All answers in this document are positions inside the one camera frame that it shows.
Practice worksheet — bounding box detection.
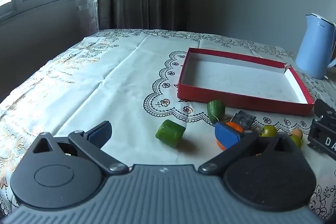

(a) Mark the flat-cut cucumber piece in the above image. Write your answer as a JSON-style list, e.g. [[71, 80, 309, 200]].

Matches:
[[155, 120, 186, 147]]

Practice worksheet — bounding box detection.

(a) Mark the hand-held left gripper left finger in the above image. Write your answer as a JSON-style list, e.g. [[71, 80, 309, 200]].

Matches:
[[32, 121, 130, 176]]

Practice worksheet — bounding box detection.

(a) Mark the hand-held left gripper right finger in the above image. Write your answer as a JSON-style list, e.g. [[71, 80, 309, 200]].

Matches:
[[199, 122, 302, 176]]

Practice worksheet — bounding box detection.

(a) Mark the white floral tablecloth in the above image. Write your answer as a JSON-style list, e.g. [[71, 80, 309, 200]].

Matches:
[[0, 28, 336, 214]]

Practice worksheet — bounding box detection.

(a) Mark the rounded cucumber end piece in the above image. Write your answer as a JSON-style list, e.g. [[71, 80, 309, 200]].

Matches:
[[207, 100, 226, 124]]

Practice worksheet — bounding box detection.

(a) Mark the small yellow-green tomato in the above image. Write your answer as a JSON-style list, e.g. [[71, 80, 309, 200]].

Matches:
[[289, 135, 302, 149]]

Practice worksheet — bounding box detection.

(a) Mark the red cardboard box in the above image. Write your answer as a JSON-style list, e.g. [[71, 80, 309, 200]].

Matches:
[[177, 48, 315, 116]]

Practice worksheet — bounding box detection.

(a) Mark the green tomato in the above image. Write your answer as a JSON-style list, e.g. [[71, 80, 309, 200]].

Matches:
[[259, 125, 278, 138]]

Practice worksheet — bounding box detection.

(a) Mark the light blue electric kettle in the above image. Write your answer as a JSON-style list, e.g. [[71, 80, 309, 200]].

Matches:
[[295, 13, 336, 80]]

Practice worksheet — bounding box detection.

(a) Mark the orange mandarin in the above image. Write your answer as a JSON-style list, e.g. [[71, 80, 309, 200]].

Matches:
[[217, 122, 245, 149]]

